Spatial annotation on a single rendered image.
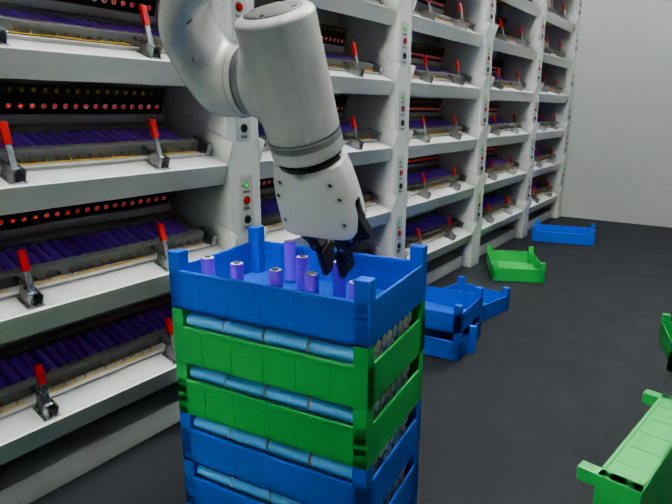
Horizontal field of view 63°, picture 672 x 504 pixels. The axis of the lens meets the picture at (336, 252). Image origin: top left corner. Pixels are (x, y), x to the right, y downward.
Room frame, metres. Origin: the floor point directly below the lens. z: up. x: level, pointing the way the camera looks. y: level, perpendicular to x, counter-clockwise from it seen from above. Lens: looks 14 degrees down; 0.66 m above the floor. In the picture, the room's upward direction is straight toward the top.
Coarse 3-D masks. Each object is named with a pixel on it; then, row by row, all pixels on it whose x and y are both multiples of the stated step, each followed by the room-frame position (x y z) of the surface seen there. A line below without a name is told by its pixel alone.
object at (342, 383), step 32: (416, 320) 0.74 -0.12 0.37; (192, 352) 0.71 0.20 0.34; (224, 352) 0.68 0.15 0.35; (256, 352) 0.66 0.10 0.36; (288, 352) 0.63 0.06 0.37; (384, 352) 0.63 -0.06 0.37; (416, 352) 0.73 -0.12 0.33; (288, 384) 0.63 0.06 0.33; (320, 384) 0.61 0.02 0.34; (352, 384) 0.59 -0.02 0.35; (384, 384) 0.63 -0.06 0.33
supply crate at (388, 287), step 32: (224, 256) 0.82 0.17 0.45; (256, 256) 0.87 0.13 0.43; (384, 256) 0.79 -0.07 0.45; (416, 256) 0.75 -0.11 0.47; (192, 288) 0.70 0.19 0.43; (224, 288) 0.68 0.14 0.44; (256, 288) 0.65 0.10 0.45; (288, 288) 0.64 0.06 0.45; (320, 288) 0.79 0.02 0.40; (384, 288) 0.78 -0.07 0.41; (416, 288) 0.72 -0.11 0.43; (256, 320) 0.65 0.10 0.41; (288, 320) 0.63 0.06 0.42; (320, 320) 0.61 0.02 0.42; (352, 320) 0.59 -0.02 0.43; (384, 320) 0.62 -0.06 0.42
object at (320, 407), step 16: (192, 368) 0.72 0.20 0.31; (224, 384) 0.69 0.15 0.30; (240, 384) 0.68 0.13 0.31; (256, 384) 0.67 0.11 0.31; (400, 384) 0.71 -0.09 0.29; (272, 400) 0.67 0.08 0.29; (288, 400) 0.64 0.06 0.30; (304, 400) 0.63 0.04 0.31; (320, 400) 0.63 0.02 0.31; (384, 400) 0.65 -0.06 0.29; (336, 416) 0.61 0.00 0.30; (352, 416) 0.60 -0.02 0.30
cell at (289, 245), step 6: (288, 240) 0.83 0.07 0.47; (294, 240) 0.83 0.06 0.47; (288, 246) 0.82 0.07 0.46; (294, 246) 0.82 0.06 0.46; (288, 252) 0.82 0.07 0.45; (294, 252) 0.82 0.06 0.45; (288, 258) 0.82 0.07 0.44; (294, 258) 0.82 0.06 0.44; (288, 264) 0.82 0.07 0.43; (294, 264) 0.82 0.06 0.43; (288, 270) 0.82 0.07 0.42; (294, 270) 0.82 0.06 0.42; (288, 276) 0.82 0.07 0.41; (294, 276) 0.82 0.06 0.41
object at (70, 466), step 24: (120, 408) 1.06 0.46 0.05; (144, 408) 1.06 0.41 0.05; (168, 408) 1.07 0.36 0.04; (72, 432) 0.96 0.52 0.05; (96, 432) 0.96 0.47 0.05; (120, 432) 0.97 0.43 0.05; (144, 432) 1.02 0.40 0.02; (24, 456) 0.89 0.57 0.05; (48, 456) 0.89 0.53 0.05; (72, 456) 0.89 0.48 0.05; (96, 456) 0.93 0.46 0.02; (0, 480) 0.82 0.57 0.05; (24, 480) 0.82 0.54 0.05; (48, 480) 0.85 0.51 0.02
